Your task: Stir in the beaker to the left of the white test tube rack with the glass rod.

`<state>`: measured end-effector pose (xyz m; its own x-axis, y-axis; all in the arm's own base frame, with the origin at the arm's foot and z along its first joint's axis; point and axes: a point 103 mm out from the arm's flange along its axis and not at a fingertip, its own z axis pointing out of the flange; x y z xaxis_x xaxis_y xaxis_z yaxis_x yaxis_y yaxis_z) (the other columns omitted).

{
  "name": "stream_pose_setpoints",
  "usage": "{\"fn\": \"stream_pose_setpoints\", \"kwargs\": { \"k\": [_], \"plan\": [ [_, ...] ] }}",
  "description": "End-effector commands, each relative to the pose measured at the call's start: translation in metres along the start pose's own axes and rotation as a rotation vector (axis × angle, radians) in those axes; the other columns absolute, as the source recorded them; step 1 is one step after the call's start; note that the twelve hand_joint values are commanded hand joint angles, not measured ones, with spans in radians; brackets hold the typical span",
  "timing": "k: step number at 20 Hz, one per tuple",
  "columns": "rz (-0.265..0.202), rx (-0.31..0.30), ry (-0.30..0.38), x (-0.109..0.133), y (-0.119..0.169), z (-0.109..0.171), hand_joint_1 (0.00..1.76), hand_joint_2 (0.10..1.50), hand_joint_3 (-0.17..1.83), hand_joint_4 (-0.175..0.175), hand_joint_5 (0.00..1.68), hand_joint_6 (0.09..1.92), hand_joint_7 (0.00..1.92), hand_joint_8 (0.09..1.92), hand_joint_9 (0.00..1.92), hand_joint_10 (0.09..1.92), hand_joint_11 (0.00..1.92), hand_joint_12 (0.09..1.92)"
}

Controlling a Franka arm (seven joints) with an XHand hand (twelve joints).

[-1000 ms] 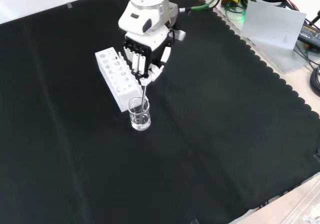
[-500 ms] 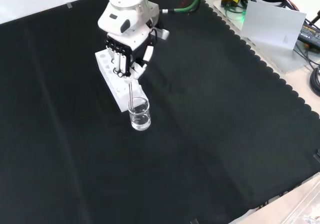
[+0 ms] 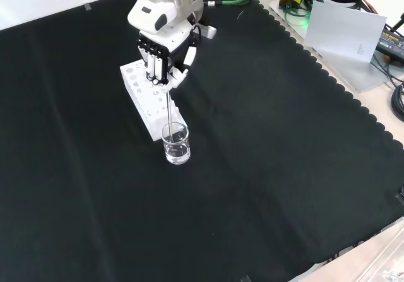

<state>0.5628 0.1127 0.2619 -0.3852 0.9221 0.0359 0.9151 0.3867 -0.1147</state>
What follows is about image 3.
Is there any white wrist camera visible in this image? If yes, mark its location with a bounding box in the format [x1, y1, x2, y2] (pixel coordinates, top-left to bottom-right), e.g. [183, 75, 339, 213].
[200, 25, 218, 39]

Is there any black cable bundle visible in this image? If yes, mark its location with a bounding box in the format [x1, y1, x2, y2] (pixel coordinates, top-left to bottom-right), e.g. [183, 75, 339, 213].
[390, 83, 404, 121]

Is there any clear plastic box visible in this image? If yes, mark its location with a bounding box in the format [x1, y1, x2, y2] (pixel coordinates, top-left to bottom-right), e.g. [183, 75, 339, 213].
[359, 228, 404, 282]

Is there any grey metal base plate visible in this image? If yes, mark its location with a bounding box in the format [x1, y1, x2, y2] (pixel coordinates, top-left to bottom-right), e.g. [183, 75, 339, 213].
[268, 0, 392, 93]

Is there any black table cloth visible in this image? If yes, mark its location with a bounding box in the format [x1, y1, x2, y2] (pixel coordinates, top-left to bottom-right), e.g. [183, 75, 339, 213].
[0, 0, 404, 282]

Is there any clear glass beaker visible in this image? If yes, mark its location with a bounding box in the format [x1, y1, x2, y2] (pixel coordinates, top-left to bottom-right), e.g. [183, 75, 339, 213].
[161, 122, 193, 165]

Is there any pale board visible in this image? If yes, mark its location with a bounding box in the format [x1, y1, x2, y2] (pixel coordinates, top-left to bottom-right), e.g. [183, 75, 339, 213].
[304, 0, 388, 64]

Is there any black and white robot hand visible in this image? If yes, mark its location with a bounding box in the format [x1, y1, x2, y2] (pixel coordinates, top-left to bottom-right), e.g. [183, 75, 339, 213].
[127, 0, 198, 91]

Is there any clear glass rod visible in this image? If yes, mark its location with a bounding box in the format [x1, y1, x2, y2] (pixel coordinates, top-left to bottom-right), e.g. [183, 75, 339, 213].
[166, 88, 174, 143]

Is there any black power adapter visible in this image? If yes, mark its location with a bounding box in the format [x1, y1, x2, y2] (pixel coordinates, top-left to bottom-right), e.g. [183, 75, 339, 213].
[375, 29, 404, 62]

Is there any white test tube rack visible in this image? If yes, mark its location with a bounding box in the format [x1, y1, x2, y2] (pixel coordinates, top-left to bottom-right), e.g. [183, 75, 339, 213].
[119, 59, 187, 143]

